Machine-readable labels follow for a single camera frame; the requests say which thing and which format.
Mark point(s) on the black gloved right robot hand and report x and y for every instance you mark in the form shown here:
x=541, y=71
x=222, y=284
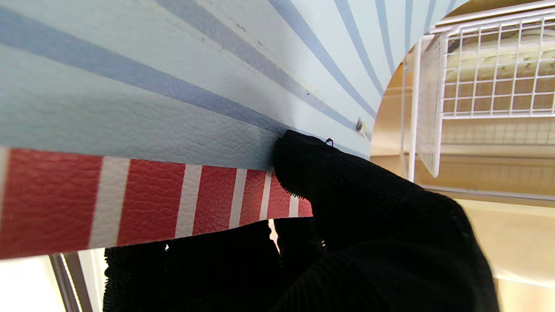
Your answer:
x=381, y=242

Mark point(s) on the blue striped red-bordered mouse pad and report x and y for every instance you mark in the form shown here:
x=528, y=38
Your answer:
x=151, y=86

